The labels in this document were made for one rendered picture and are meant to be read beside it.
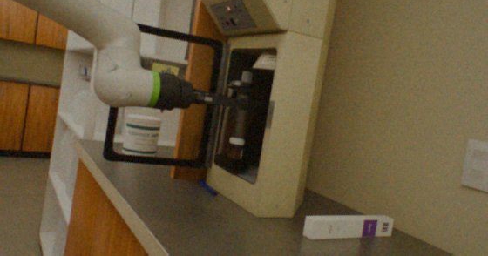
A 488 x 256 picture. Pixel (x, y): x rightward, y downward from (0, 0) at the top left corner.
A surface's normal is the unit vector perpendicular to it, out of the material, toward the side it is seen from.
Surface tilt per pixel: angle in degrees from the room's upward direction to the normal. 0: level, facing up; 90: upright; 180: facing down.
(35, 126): 90
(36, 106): 90
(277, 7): 90
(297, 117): 90
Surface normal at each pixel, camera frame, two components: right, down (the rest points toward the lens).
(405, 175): -0.86, -0.11
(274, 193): 0.48, 0.12
